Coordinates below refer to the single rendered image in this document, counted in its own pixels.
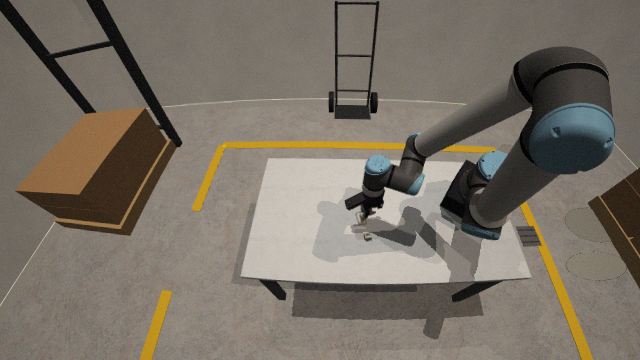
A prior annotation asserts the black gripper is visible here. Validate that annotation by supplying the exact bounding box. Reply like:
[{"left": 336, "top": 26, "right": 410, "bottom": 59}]
[{"left": 361, "top": 190, "right": 385, "bottom": 220}]

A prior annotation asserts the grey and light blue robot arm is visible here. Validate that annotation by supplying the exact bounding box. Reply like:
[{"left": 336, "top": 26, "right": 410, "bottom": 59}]
[{"left": 345, "top": 46, "right": 616, "bottom": 240}]

